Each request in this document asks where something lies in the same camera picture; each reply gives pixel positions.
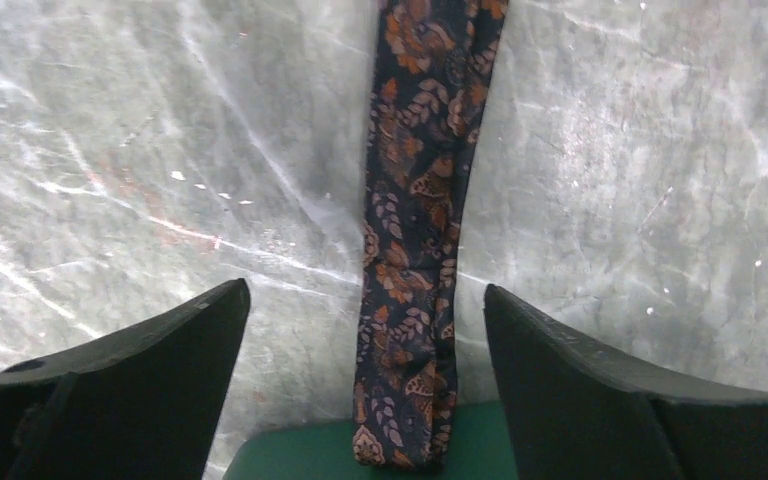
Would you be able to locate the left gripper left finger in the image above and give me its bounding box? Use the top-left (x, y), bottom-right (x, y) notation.
top-left (0, 279), bottom-right (251, 479)

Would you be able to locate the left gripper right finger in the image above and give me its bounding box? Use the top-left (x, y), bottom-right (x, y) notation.
top-left (484, 285), bottom-right (768, 479)

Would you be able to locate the dark orange patterned tie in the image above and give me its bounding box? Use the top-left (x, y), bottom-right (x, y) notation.
top-left (352, 0), bottom-right (508, 472)

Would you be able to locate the green compartment organizer box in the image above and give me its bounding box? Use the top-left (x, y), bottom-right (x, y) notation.
top-left (225, 402), bottom-right (517, 480)

